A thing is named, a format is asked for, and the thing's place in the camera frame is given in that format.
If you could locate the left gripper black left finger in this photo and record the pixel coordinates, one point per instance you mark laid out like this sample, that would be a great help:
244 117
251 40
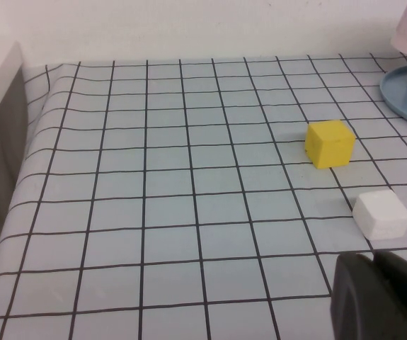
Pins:
362 304

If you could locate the white and grey cabinet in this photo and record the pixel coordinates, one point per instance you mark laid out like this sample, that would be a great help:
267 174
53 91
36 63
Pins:
1 117

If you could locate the white cube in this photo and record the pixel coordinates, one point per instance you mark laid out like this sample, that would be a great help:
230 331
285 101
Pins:
382 216

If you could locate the yellow cube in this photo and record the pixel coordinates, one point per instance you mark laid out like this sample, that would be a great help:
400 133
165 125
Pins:
330 145

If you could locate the blue cup stand with pegs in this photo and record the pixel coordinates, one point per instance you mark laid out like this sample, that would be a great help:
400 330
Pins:
401 99

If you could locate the white black-grid tablecloth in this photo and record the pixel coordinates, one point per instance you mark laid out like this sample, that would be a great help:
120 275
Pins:
153 177

